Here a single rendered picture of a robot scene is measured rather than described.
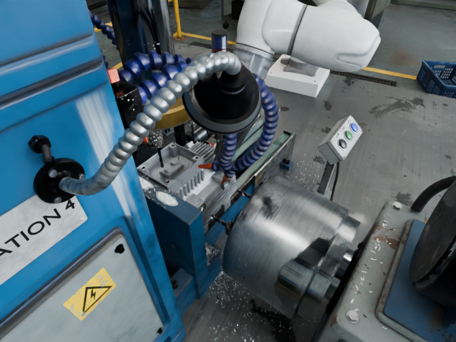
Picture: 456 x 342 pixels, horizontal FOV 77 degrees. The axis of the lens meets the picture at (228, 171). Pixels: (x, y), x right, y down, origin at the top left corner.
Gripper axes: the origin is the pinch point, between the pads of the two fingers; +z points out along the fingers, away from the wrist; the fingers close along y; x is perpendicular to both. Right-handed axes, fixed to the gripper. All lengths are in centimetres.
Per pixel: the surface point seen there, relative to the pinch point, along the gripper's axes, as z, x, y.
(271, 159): 2.9, 30.6, 2.1
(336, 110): -18, 95, 3
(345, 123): -16.2, 33.8, 19.3
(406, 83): -69, 342, 15
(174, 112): -11.3, -24.1, 2.4
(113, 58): 9, 207, -316
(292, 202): -1.0, -8.8, 22.7
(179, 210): 7.2, -19.1, 5.4
